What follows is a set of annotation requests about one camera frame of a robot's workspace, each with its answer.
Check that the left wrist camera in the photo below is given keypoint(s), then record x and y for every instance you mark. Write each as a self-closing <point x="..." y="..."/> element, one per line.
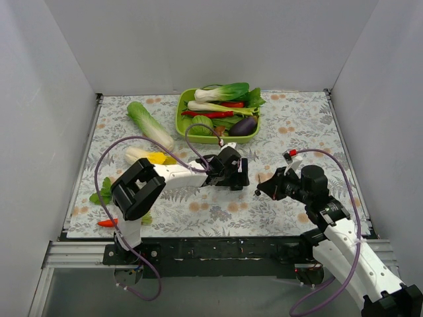
<point x="227" y="145"/>

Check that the yellow white baby cabbage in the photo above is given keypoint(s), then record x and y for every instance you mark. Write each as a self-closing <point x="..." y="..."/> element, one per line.
<point x="132" y="154"/>

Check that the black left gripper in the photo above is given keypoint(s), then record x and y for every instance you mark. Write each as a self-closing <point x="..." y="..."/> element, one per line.
<point x="241" y="173"/>

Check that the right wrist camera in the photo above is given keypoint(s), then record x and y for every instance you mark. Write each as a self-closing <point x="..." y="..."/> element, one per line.
<point x="292" y="159"/>

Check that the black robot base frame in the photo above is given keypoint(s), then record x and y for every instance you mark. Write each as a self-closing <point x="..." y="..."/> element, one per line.
<point x="283" y="257"/>

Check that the orange carrot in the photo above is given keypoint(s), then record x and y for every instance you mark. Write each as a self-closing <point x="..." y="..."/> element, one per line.
<point x="145" y="220"/>

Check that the long green napa cabbage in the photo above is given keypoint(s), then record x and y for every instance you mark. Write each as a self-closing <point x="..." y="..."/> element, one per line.
<point x="149" y="126"/>

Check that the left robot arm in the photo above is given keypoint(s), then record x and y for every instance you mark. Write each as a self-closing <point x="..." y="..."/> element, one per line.
<point x="136" y="191"/>

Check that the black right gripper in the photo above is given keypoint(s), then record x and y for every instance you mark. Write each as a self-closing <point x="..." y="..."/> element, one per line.
<point x="277" y="184"/>

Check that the round green cabbage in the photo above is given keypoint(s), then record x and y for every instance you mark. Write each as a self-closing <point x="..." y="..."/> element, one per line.
<point x="201" y="125"/>

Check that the red chili pepper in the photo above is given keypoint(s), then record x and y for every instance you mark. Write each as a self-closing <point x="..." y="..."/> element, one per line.
<point x="210" y="115"/>

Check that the black keys bunch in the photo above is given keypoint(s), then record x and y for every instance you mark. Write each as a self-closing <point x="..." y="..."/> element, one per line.
<point x="257" y="191"/>

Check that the white celery stalk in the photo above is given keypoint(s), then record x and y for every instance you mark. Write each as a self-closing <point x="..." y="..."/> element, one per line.
<point x="211" y="107"/>

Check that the bok choy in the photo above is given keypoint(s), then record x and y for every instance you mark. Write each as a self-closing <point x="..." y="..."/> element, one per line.
<point x="221" y="92"/>

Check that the purple eggplant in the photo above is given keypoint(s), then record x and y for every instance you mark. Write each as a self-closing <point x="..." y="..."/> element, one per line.
<point x="244" y="127"/>

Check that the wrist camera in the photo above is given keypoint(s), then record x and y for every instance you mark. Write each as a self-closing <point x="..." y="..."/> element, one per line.
<point x="227" y="145"/>
<point x="292" y="159"/>

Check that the green plastic basket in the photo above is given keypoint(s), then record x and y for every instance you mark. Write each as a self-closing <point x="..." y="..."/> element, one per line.
<point x="181" y="124"/>

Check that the white radish with leaves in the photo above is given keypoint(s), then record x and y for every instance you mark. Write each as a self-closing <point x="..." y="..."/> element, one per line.
<point x="105" y="193"/>

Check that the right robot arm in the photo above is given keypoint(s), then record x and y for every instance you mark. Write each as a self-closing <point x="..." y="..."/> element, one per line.
<point x="374" y="287"/>

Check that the green leafy lettuce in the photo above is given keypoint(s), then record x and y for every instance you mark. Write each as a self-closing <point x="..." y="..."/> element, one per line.
<point x="254" y="99"/>

